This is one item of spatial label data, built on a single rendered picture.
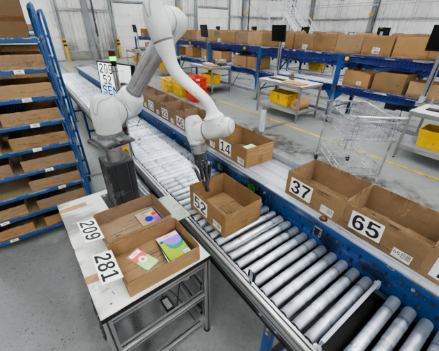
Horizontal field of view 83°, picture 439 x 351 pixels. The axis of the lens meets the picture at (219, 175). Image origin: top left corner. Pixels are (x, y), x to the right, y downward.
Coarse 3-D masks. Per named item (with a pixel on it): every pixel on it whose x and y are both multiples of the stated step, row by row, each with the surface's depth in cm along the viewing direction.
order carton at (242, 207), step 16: (224, 176) 180; (192, 192) 164; (208, 192) 179; (224, 192) 187; (240, 192) 170; (208, 208) 152; (224, 208) 171; (240, 208) 145; (256, 208) 155; (224, 224) 142; (240, 224) 152
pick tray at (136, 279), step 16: (160, 224) 143; (176, 224) 148; (128, 240) 135; (144, 240) 141; (192, 240) 134; (160, 256) 134; (192, 256) 129; (128, 272) 125; (144, 272) 125; (160, 272) 119; (128, 288) 111; (144, 288) 117
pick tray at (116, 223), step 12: (132, 204) 163; (144, 204) 169; (156, 204) 167; (96, 216) 150; (108, 216) 155; (120, 216) 161; (132, 216) 162; (168, 216) 149; (108, 228) 152; (120, 228) 152; (132, 228) 152; (144, 228) 142; (108, 240) 143
